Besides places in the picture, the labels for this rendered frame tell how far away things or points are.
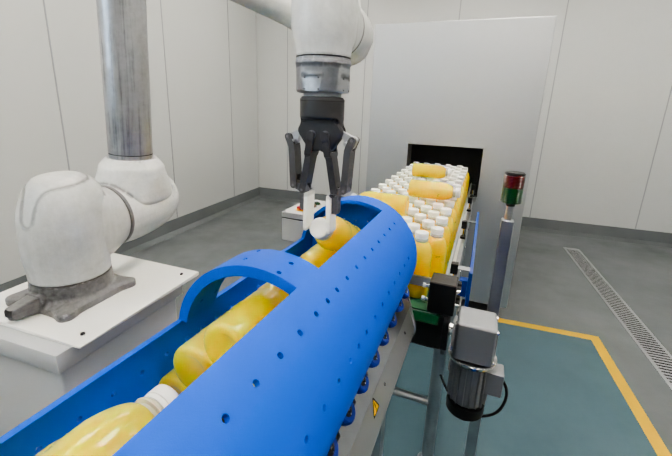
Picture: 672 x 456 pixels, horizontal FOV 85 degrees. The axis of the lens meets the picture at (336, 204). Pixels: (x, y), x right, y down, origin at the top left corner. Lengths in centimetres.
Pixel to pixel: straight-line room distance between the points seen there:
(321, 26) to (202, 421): 50
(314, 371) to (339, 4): 49
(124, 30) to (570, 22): 485
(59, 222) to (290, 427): 65
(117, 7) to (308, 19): 53
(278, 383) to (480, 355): 87
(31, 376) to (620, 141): 537
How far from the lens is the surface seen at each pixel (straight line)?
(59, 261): 93
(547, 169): 527
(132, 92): 101
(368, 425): 79
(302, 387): 41
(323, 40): 60
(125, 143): 103
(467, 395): 129
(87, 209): 91
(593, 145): 535
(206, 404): 35
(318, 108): 60
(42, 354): 88
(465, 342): 118
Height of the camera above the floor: 144
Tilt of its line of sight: 15 degrees down
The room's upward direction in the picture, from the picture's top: 2 degrees clockwise
